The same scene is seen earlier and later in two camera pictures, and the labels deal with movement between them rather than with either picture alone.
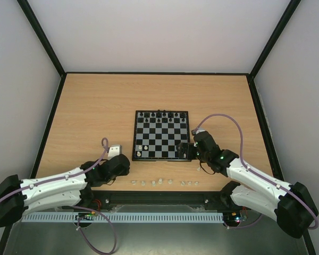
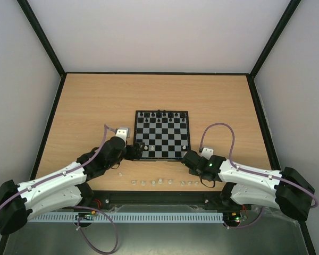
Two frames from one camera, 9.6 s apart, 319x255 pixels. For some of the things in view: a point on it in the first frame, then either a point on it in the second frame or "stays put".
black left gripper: [125, 172] → [139, 152]
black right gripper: [187, 150] → [189, 160]
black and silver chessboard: [157, 133] stays put
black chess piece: [158, 115] stays put
